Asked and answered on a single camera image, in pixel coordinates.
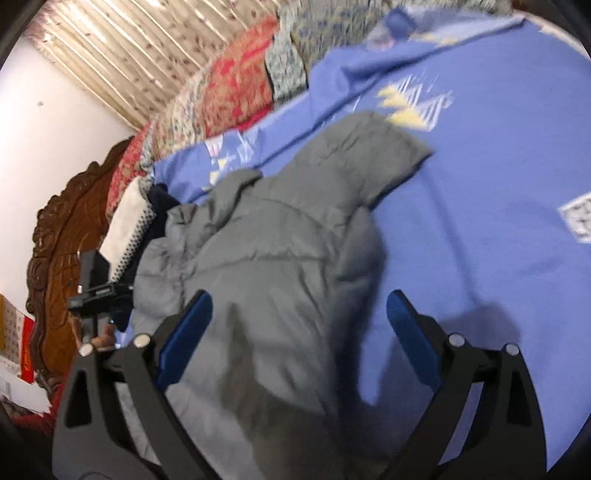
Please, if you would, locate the person's left hand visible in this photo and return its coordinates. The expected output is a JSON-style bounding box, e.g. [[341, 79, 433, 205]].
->
[[91, 323, 116, 350]]

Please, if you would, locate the carved wooden headboard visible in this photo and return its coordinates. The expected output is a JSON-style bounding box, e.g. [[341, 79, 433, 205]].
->
[[26, 139, 130, 393]]

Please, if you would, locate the white and navy knit sweater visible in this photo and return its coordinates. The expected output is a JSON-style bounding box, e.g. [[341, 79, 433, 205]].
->
[[98, 177, 182, 331]]

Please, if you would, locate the beige floral curtain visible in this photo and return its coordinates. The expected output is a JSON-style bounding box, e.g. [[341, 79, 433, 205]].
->
[[25, 0, 281, 130]]

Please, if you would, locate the blue patterned bed sheet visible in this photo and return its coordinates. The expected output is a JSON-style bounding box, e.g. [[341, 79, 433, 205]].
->
[[154, 8, 590, 465]]

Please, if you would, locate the red floral patchwork quilt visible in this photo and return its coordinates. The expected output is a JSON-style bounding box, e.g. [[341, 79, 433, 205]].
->
[[104, 0, 514, 220]]

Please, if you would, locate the grey puffer jacket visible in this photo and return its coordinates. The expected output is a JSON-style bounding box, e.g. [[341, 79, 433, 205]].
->
[[131, 112, 431, 479]]

